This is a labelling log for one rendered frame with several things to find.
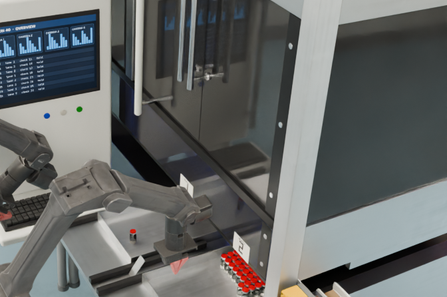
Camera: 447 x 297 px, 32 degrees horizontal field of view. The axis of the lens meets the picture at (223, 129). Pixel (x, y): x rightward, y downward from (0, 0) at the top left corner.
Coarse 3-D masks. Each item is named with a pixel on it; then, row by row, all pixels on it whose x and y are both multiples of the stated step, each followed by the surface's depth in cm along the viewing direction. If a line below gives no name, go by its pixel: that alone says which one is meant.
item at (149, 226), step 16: (128, 208) 261; (112, 224) 255; (128, 224) 256; (144, 224) 256; (160, 224) 257; (208, 224) 259; (112, 240) 248; (128, 240) 248; (144, 240) 249; (208, 240) 251; (128, 256) 238; (144, 256) 239
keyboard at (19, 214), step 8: (48, 192) 277; (16, 200) 271; (24, 200) 272; (32, 200) 273; (40, 200) 272; (48, 200) 273; (8, 208) 267; (16, 208) 267; (24, 208) 268; (32, 208) 268; (40, 208) 269; (16, 216) 263; (24, 216) 264; (32, 216) 264; (8, 224) 260; (16, 224) 261; (24, 224) 262
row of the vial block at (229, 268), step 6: (222, 258) 238; (228, 258) 237; (222, 264) 239; (228, 264) 237; (234, 264) 235; (228, 270) 236; (234, 270) 233; (228, 276) 237; (234, 276) 234; (240, 276) 231; (246, 282) 229; (252, 288) 227; (252, 294) 227
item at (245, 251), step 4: (236, 236) 229; (236, 240) 230; (240, 240) 227; (236, 244) 230; (240, 244) 228; (244, 244) 226; (236, 248) 231; (240, 248) 229; (244, 248) 226; (248, 248) 224; (244, 252) 227; (248, 252) 225; (244, 256) 227; (248, 256) 225; (248, 260) 226
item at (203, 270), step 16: (208, 256) 242; (160, 272) 234; (192, 272) 238; (208, 272) 238; (224, 272) 239; (160, 288) 230; (176, 288) 231; (192, 288) 231; (208, 288) 232; (224, 288) 232
